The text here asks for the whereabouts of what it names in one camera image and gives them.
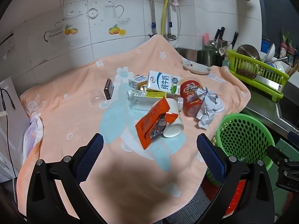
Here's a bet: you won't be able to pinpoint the white paper cup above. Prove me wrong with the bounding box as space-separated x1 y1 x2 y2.
153 98 184 138

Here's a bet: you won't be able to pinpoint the small orange sachet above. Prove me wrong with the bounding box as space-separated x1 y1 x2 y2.
164 111 179 127

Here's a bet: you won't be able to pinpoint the peach flower print blanket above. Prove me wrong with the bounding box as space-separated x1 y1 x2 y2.
15 35 251 224

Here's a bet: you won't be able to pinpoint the white appliance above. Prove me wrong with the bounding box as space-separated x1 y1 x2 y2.
0 76 32 183

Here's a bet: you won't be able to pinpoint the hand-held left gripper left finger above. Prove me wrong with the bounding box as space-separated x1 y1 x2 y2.
26 133 104 224

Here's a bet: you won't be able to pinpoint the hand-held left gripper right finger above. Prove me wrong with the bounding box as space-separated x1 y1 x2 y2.
196 133 275 224

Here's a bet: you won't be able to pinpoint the red snack cup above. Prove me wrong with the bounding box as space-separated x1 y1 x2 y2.
179 77 206 117

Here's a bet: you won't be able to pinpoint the clear plastic cup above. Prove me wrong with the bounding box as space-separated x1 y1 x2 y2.
91 89 104 106

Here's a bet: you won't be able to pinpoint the white flower print plate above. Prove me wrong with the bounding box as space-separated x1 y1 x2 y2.
183 62 211 74

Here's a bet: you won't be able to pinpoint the steel flexible hose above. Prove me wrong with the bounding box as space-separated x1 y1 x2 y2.
148 0 158 35
167 0 174 36

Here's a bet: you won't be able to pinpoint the black cable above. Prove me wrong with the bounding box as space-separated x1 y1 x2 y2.
0 87 19 179

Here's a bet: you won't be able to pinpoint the white paper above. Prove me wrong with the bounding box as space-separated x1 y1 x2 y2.
195 87 225 130

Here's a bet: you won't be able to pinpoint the steel bowl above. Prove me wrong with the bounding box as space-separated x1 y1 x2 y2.
236 44 261 62

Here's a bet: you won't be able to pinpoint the white lilac cloth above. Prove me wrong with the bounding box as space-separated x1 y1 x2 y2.
23 113 44 159

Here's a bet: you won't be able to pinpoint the yellow hose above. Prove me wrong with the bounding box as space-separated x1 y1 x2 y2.
161 0 172 36

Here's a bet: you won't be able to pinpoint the wall notice sticker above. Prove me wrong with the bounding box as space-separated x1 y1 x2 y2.
0 31 16 61

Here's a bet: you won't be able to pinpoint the clear plastic hose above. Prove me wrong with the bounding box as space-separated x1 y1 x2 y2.
174 5 182 38

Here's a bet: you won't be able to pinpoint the orange snack wrapper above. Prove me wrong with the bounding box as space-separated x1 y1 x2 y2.
135 97 171 150

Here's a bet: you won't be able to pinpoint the small black box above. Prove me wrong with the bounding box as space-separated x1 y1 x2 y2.
103 78 115 101

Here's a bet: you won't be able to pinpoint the white ceramic bowl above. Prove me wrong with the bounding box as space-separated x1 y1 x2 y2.
265 43 276 61

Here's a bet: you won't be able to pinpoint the white blue milk carton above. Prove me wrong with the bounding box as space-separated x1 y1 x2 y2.
146 70 181 95

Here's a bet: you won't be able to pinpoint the long steel utensil handle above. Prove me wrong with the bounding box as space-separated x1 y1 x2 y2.
266 56 288 64

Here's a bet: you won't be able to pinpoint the blue plastic container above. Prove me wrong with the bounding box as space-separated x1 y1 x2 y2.
260 36 271 54

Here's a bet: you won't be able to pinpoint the cleaver with wooden handle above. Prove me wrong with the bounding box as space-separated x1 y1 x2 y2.
236 67 284 92

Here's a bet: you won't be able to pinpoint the green utensil holder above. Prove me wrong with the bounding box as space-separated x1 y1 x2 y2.
197 44 216 67

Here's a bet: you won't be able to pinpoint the green perforated plastic basket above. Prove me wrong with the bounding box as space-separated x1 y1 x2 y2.
206 113 276 187

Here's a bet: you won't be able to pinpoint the green plastic dish rack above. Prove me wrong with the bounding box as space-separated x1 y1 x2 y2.
225 49 290 102

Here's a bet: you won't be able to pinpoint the red plastic stool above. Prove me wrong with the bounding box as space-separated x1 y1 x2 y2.
224 180 247 217

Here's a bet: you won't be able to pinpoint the steel sink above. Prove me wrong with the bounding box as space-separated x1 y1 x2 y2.
277 91 299 129

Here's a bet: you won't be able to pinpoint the person's plaid trousers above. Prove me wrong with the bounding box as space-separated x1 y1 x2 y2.
166 187 212 224

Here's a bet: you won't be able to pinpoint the small white drink carton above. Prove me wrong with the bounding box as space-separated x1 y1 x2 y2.
128 74 149 89

